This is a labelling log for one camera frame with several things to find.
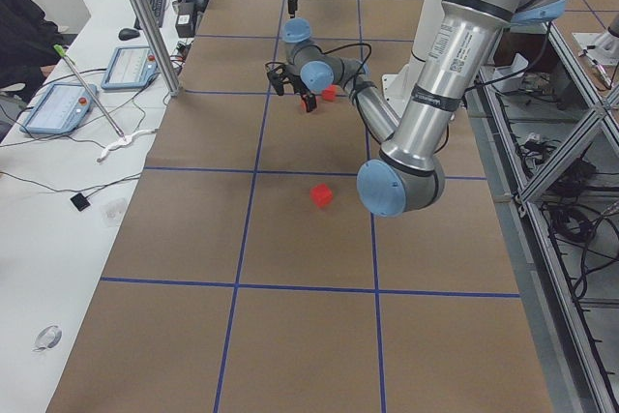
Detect red block center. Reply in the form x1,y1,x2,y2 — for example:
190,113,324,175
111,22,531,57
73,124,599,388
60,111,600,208
321,85,338,102

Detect red block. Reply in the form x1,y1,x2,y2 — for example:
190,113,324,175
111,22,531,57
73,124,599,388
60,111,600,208
321,85,338,102
309,184,334,208

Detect red block left side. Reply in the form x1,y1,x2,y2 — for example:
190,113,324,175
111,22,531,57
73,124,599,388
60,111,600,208
309,184,334,208

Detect black box with label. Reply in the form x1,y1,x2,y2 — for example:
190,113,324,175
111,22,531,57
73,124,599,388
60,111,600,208
175,1,195,39

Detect black keyboard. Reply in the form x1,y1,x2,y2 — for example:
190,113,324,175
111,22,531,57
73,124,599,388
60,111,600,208
133,0,171,31

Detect black computer mouse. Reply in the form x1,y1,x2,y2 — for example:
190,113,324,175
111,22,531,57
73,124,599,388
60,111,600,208
118,28,140,42

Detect far teach pendant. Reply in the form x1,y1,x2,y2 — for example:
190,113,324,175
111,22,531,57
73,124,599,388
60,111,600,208
101,45,159,91

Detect teach pendant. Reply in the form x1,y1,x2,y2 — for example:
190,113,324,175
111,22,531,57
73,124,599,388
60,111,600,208
20,83,94,135
101,45,159,91

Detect small white box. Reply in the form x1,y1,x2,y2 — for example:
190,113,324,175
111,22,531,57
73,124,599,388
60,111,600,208
491,53,529,94

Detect clear plastic bag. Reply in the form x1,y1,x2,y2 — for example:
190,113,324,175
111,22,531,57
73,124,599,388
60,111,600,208
101,197,129,227

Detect metal rod green tip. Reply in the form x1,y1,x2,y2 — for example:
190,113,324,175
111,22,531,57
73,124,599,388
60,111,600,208
53,44,126,140

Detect near teach pendant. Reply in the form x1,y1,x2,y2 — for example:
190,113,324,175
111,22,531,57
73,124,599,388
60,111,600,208
20,83,94,135

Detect small black square pad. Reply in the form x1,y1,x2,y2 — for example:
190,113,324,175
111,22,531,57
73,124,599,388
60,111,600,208
70,192,91,212

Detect crumpled clear tape piece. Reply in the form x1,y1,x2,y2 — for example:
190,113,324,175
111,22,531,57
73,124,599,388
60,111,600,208
33,325,63,352

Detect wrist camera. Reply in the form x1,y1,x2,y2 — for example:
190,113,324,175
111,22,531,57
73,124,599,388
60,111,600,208
265,61,290,96

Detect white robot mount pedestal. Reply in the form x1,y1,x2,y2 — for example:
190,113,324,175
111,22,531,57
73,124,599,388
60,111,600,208
380,0,458,122

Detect aluminium frame post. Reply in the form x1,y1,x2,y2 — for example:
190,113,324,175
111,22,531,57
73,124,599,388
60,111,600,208
130,0,180,97

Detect aluminium frame rack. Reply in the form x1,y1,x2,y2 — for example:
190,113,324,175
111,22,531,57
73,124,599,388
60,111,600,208
466,11,618,412

